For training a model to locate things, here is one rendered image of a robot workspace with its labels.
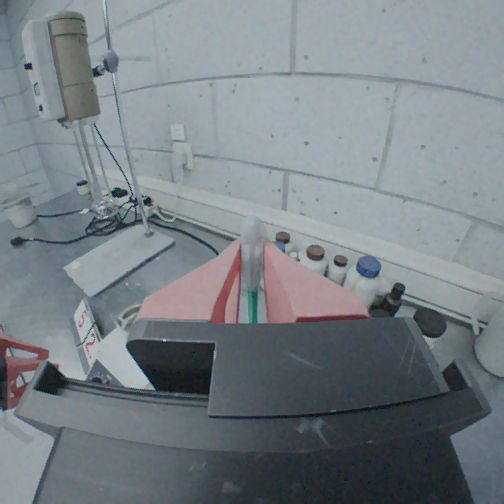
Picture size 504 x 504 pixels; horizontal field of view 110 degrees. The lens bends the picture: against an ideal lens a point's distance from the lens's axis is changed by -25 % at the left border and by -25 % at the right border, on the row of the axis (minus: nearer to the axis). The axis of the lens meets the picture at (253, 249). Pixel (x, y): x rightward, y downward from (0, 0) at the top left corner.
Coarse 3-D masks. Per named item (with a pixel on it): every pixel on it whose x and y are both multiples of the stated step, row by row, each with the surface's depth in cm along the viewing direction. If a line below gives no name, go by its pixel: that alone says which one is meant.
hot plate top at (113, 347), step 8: (112, 336) 35; (120, 336) 35; (104, 344) 33; (112, 344) 33; (120, 344) 33; (104, 352) 32; (112, 352) 32; (120, 352) 32; (112, 360) 31; (120, 360) 31; (128, 360) 31; (120, 368) 30; (128, 368) 30; (136, 368) 30; (128, 376) 29; (136, 376) 29; (144, 376) 30; (136, 384) 29; (144, 384) 29
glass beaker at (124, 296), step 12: (120, 288) 33; (132, 288) 34; (144, 288) 33; (108, 300) 31; (120, 300) 34; (132, 300) 35; (108, 312) 29; (120, 312) 34; (132, 312) 29; (120, 324) 30; (132, 324) 30
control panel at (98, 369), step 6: (96, 360) 33; (96, 366) 33; (102, 366) 32; (90, 372) 32; (96, 372) 32; (102, 372) 32; (108, 372) 32; (90, 378) 32; (102, 378) 31; (108, 378) 31; (114, 378) 31; (114, 384) 30; (120, 384) 30
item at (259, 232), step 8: (256, 216) 11; (256, 224) 11; (256, 232) 11; (264, 232) 11; (256, 240) 11; (256, 248) 11; (256, 256) 12; (256, 264) 12; (256, 272) 12; (256, 280) 13
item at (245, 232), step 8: (248, 216) 11; (240, 224) 11; (248, 224) 11; (240, 232) 11; (248, 232) 11; (240, 240) 12; (248, 240) 11; (248, 248) 11; (248, 256) 12; (248, 264) 12; (248, 272) 12; (248, 280) 13
